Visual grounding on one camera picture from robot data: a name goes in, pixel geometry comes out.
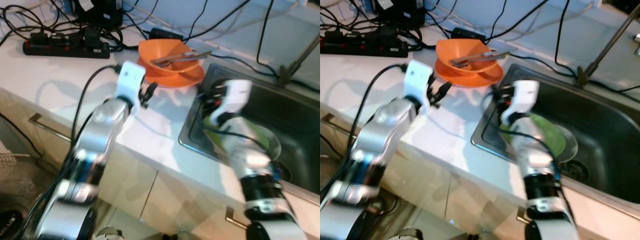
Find orange plate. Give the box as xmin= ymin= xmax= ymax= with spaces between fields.
xmin=142 ymin=62 xmax=206 ymax=89
xmin=435 ymin=59 xmax=504 ymax=89

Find orange bowl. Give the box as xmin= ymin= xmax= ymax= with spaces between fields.
xmin=435 ymin=39 xmax=501 ymax=77
xmin=137 ymin=39 xmax=203 ymax=77

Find green plate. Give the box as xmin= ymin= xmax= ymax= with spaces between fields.
xmin=500 ymin=112 xmax=568 ymax=156
xmin=202 ymin=115 xmax=271 ymax=156

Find black power adapter brick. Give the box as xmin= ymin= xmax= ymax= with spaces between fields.
xmin=149 ymin=27 xmax=185 ymax=42
xmin=451 ymin=27 xmax=486 ymax=42

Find grey plate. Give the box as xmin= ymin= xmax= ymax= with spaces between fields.
xmin=267 ymin=125 xmax=282 ymax=161
xmin=564 ymin=125 xmax=579 ymax=162

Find stainless steel sink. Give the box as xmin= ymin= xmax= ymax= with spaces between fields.
xmin=178 ymin=62 xmax=321 ymax=193
xmin=471 ymin=63 xmax=640 ymax=206

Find dark metal faucet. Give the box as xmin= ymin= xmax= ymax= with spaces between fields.
xmin=575 ymin=5 xmax=640 ymax=88
xmin=277 ymin=35 xmax=321 ymax=87

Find black power strip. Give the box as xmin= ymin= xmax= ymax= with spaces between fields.
xmin=320 ymin=31 xmax=408 ymax=58
xmin=22 ymin=32 xmax=111 ymax=60

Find black charger box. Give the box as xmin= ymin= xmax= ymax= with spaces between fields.
xmin=75 ymin=0 xmax=124 ymax=28
xmin=375 ymin=0 xmax=426 ymax=28

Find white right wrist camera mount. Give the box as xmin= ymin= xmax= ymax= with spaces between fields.
xmin=500 ymin=80 xmax=541 ymax=126
xmin=209 ymin=80 xmax=252 ymax=126

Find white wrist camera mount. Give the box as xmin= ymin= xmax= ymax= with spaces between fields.
xmin=500 ymin=80 xmax=541 ymax=126
xmin=402 ymin=60 xmax=435 ymax=108
xmin=209 ymin=80 xmax=252 ymax=126
xmin=114 ymin=61 xmax=147 ymax=108

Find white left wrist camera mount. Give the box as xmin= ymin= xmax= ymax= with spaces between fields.
xmin=114 ymin=61 xmax=147 ymax=108
xmin=402 ymin=60 xmax=435 ymax=108

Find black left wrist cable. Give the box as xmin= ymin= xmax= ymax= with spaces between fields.
xmin=70 ymin=64 xmax=123 ymax=151
xmin=357 ymin=64 xmax=408 ymax=151

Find metal cabinet handle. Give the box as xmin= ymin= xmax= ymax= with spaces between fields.
xmin=28 ymin=113 xmax=73 ymax=143
xmin=225 ymin=206 xmax=251 ymax=231
xmin=516 ymin=206 xmax=538 ymax=226
xmin=322 ymin=113 xmax=366 ymax=141

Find wire floor fan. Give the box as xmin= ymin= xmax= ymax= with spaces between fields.
xmin=0 ymin=152 xmax=56 ymax=213

